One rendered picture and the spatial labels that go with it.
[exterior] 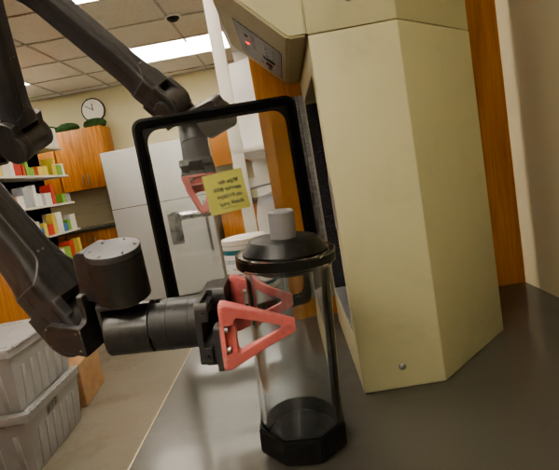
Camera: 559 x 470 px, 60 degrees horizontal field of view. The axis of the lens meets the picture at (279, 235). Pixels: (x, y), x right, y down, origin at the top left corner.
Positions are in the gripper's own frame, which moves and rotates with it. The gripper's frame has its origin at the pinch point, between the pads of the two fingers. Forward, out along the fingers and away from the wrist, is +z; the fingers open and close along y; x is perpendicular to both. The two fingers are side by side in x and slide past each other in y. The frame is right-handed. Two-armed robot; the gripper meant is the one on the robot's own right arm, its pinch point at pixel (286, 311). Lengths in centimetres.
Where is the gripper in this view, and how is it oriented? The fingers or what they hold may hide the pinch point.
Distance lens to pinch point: 53.9
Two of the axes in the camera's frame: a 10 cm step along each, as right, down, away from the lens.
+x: 1.1, 9.8, 1.5
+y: 0.0, -1.5, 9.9
